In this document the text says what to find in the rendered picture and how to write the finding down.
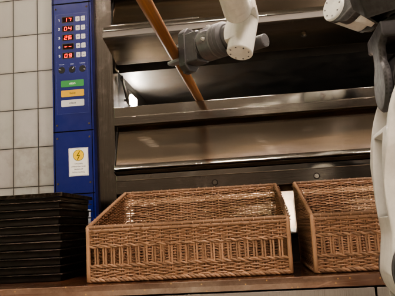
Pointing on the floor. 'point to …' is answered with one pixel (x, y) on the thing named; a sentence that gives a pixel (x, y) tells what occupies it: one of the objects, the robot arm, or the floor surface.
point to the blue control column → (76, 121)
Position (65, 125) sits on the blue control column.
